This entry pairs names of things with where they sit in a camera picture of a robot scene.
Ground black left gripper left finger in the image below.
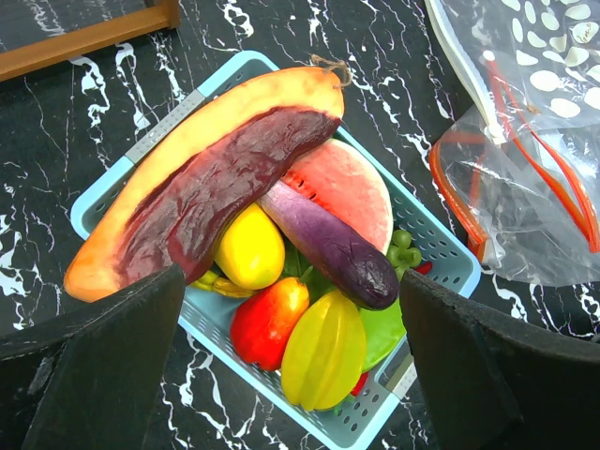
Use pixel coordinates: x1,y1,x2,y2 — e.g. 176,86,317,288
1,265,185,449

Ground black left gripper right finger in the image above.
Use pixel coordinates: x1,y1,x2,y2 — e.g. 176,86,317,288
399,270,599,449

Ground purple eggplant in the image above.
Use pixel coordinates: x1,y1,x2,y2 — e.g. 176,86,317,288
259,182,399,310

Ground yellow mango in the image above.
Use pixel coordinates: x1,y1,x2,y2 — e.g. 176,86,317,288
215,203,285,290

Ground watermelon slice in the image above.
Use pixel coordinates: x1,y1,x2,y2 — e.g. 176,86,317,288
282,139,394,253

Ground white dotted zip bag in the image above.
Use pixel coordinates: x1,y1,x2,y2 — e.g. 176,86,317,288
426,1,599,143

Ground clear bag orange zipper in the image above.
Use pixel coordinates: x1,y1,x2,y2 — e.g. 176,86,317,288
429,51,599,287

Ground green leaf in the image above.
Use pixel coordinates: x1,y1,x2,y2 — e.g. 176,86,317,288
360,299,406,372

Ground red chili pepper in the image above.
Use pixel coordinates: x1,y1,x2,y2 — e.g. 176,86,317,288
414,261,432,275

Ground yellow banana bunch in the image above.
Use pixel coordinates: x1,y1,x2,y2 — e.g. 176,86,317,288
189,270,255,298

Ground light blue plastic basket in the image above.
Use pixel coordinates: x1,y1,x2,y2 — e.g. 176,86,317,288
70,51,481,449

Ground green grapes bunch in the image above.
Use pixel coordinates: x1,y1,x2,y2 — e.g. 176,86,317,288
386,230,422,280

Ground yellow starfruit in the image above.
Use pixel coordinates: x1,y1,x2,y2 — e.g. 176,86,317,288
281,290,367,412

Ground wooden shelf rack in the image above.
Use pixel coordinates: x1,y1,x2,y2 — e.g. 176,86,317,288
1,0,180,82

